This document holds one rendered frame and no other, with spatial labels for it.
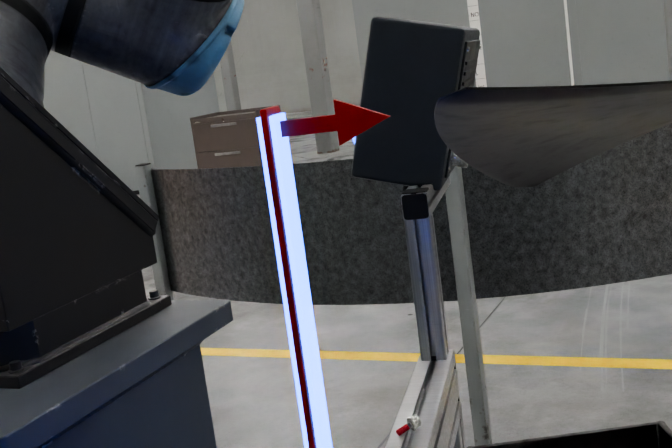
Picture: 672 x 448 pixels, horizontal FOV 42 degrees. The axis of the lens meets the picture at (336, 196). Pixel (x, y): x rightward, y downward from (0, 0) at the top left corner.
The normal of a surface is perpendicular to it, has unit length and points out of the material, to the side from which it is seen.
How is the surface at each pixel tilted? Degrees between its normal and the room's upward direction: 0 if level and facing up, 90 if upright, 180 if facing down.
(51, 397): 0
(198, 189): 90
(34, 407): 0
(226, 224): 90
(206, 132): 90
